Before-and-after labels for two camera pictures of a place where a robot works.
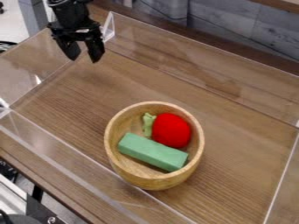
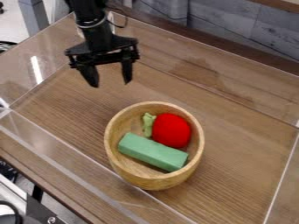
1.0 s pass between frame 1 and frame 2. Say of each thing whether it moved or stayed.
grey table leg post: stayed
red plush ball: stayed
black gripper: moved
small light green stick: stayed
